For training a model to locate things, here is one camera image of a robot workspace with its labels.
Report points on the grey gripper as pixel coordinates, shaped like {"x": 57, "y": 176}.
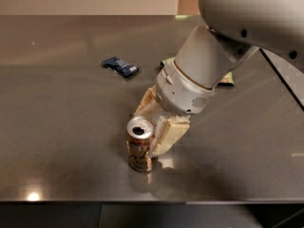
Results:
{"x": 180, "y": 91}

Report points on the orange soda can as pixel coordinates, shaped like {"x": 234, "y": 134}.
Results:
{"x": 140, "y": 133}

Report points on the green snack bag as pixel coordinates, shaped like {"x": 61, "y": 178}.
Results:
{"x": 227, "y": 80}

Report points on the blue rxbar blueberry wrapper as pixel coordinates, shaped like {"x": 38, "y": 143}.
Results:
{"x": 120, "y": 66}

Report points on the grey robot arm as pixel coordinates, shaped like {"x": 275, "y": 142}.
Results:
{"x": 232, "y": 32}

